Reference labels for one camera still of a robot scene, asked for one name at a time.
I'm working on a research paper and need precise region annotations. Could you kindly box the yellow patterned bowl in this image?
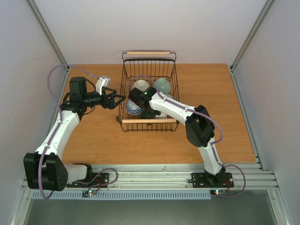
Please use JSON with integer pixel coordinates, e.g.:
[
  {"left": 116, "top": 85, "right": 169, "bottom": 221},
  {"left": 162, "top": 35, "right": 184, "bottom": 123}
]
[{"left": 131, "top": 79, "right": 150, "bottom": 92}]

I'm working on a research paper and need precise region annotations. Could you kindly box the white blue patterned bowl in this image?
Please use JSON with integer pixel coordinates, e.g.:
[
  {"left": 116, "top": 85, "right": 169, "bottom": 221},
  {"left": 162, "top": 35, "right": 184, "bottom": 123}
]
[{"left": 125, "top": 99, "right": 143, "bottom": 115}]

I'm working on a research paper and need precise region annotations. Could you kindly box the celadon green bowl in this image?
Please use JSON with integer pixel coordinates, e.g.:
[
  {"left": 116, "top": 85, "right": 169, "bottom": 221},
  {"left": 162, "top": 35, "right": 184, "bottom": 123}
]
[{"left": 155, "top": 78, "right": 172, "bottom": 94}]

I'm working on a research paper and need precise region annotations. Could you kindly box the plain white ribbed bowl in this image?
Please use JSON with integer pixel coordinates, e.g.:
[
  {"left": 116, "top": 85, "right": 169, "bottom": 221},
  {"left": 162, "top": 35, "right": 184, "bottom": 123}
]
[{"left": 154, "top": 112, "right": 167, "bottom": 119}]

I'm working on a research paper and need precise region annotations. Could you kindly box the black wire dish rack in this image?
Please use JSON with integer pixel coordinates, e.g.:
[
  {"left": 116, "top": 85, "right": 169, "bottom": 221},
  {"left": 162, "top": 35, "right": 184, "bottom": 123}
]
[{"left": 116, "top": 52, "right": 179, "bottom": 132}]

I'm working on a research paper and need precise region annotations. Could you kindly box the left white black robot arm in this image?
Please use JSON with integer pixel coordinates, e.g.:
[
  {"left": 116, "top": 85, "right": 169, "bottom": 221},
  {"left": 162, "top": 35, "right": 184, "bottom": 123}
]
[{"left": 23, "top": 76, "right": 125, "bottom": 191}]

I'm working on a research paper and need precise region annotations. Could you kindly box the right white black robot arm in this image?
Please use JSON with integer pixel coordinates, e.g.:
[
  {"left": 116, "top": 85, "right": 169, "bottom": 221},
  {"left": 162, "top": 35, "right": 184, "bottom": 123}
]
[{"left": 128, "top": 87, "right": 225, "bottom": 187}]

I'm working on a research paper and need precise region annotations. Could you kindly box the left small circuit board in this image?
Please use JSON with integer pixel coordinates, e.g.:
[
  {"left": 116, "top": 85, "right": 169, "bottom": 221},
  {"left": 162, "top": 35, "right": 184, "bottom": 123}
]
[{"left": 82, "top": 190, "right": 97, "bottom": 197}]

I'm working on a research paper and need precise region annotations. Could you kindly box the small circuit board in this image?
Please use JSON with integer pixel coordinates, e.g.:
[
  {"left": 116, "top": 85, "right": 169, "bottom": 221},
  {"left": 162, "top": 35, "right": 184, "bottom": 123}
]
[
  {"left": 210, "top": 189, "right": 228, "bottom": 196},
  {"left": 82, "top": 190, "right": 97, "bottom": 197}
]

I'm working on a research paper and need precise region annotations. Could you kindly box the right small circuit board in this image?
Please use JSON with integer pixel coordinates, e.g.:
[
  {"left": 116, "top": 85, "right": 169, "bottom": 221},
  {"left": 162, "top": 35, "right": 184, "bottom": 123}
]
[{"left": 210, "top": 189, "right": 228, "bottom": 196}]

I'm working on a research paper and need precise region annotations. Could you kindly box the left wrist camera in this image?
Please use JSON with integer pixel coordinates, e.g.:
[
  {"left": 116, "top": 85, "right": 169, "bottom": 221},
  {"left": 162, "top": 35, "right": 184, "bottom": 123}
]
[{"left": 95, "top": 75, "right": 111, "bottom": 95}]

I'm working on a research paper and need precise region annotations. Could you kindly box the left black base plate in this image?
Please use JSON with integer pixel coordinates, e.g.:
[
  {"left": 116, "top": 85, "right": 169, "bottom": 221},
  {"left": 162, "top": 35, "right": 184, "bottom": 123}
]
[{"left": 67, "top": 172, "right": 109, "bottom": 188}]

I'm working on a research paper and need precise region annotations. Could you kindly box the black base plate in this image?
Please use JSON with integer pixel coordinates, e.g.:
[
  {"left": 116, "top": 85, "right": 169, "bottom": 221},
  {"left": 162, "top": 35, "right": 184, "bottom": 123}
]
[
  {"left": 188, "top": 172, "right": 234, "bottom": 188},
  {"left": 67, "top": 172, "right": 109, "bottom": 188}
]

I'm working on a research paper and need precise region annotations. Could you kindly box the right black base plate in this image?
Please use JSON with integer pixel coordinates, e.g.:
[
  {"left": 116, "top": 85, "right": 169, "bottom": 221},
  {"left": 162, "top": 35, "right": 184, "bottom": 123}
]
[{"left": 188, "top": 172, "right": 234, "bottom": 188}]

